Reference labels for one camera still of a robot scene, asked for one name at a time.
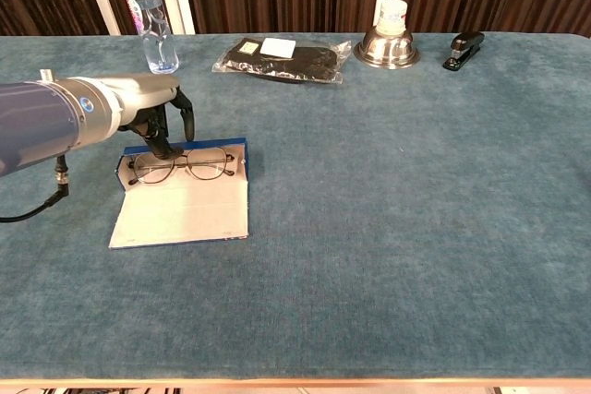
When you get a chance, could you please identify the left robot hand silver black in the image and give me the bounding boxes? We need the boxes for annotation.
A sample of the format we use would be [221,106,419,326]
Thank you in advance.
[115,73,198,160]

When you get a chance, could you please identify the thin-framed eyeglasses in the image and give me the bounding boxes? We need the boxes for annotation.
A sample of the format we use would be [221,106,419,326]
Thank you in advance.
[127,147,237,186]

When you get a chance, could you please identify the blue rectangular box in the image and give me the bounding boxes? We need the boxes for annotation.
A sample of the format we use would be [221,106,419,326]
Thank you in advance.
[108,137,250,250]

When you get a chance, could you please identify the clear plastic water bottle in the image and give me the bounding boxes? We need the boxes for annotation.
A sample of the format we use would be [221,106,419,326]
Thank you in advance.
[123,0,180,76]

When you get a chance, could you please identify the plastic bag with black cloth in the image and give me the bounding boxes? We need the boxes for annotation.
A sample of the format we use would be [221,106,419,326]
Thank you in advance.
[211,37,352,85]

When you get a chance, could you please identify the stainless steel bowl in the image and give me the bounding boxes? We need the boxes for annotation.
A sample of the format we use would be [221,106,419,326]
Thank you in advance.
[353,24,421,70]

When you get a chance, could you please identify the small white plastic bottle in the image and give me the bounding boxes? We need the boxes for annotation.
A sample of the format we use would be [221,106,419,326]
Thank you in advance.
[377,0,410,38]

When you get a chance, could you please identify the teal table cloth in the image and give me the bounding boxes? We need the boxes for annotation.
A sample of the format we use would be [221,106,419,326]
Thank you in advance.
[0,32,591,381]

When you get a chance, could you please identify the black stapler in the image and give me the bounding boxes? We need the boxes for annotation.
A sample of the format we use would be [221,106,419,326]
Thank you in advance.
[441,30,486,72]

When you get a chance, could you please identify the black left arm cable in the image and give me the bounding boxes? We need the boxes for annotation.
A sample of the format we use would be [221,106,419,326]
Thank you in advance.
[0,153,71,224]

